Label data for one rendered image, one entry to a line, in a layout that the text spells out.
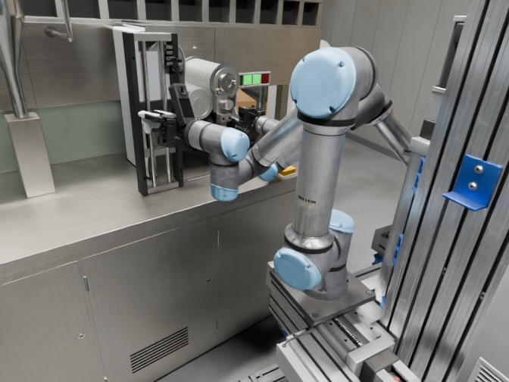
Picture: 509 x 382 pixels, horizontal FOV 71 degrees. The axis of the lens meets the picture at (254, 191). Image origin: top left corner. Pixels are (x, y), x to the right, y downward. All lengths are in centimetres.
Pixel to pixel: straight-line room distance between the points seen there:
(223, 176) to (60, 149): 94
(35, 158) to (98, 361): 75
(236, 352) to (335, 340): 98
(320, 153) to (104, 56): 115
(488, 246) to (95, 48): 147
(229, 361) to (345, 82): 153
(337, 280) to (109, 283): 74
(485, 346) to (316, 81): 62
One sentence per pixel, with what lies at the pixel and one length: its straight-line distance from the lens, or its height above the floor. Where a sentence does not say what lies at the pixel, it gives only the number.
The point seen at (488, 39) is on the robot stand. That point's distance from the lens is 83.
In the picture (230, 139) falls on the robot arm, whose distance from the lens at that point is 87.
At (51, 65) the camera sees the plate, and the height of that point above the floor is 129.
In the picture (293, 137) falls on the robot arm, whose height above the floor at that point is 124.
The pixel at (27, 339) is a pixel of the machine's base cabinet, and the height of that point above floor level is 60.
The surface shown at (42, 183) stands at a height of 94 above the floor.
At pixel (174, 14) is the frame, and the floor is 148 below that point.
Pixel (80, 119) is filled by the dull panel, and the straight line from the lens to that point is 169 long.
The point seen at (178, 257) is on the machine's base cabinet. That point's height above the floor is 69.
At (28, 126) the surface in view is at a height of 115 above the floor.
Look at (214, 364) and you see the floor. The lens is 191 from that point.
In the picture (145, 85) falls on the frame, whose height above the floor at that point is 129.
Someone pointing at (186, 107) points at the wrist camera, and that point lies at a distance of 100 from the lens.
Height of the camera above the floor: 152
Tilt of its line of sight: 27 degrees down
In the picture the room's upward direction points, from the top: 3 degrees clockwise
